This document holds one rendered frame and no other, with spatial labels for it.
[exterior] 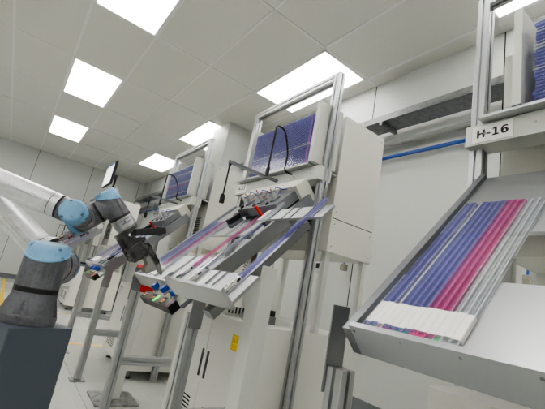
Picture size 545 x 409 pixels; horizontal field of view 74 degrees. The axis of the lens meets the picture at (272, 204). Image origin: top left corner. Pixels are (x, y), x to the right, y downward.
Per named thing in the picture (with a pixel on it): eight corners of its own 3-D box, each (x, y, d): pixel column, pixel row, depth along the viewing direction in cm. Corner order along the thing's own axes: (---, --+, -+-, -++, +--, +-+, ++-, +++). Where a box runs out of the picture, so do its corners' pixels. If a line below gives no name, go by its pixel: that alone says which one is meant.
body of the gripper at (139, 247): (130, 264, 133) (112, 235, 130) (150, 250, 138) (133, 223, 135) (135, 264, 127) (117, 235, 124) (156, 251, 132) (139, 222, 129)
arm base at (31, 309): (12, 327, 93) (25, 288, 96) (-18, 315, 101) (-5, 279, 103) (66, 327, 106) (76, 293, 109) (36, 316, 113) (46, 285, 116)
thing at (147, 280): (194, 301, 134) (184, 286, 133) (141, 284, 187) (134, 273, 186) (196, 299, 135) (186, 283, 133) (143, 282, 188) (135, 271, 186)
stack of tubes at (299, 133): (306, 162, 175) (315, 112, 181) (248, 178, 216) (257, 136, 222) (323, 171, 181) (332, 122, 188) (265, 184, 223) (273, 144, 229)
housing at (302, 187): (308, 212, 171) (295, 185, 168) (251, 217, 211) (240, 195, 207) (318, 203, 176) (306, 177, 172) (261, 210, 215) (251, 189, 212)
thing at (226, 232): (264, 243, 155) (259, 233, 154) (199, 243, 208) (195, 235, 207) (312, 205, 173) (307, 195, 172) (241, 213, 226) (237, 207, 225)
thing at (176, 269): (193, 293, 134) (189, 286, 134) (140, 278, 187) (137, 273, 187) (231, 263, 145) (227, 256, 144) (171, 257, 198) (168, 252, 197)
